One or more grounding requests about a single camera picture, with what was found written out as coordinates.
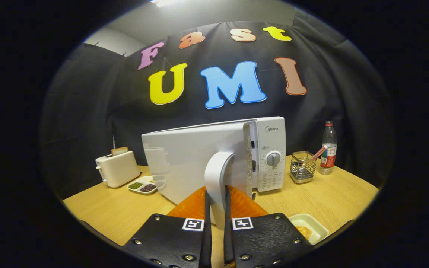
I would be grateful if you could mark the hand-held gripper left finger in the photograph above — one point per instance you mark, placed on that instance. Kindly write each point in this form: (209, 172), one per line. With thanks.
(207, 238)

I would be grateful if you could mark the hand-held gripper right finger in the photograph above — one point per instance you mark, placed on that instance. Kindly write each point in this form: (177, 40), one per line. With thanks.
(228, 238)

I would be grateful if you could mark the golden bread bun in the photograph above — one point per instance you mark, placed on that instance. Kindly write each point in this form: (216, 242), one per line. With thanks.
(305, 232)

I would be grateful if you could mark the white microwave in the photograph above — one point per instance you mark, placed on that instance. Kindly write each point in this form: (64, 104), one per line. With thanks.
(188, 160)

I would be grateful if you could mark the white divided bean dish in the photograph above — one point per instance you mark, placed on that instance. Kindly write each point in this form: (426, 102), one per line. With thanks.
(142, 185)

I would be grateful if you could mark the cream rectangular tray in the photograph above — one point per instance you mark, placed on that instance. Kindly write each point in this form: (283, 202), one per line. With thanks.
(317, 225)

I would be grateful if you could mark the white toaster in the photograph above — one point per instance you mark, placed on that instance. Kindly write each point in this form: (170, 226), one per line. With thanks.
(119, 169)

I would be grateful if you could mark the toast slice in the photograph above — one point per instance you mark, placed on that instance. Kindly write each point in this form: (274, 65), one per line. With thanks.
(119, 150)

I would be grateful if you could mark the striped pink straw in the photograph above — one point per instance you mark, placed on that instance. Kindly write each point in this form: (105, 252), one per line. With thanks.
(320, 152)

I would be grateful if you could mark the clear bottle with red label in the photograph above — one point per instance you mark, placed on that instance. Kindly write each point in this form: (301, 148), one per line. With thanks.
(328, 156)

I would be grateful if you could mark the black backdrop cloth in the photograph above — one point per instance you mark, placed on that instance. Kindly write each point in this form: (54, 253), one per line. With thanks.
(88, 111)

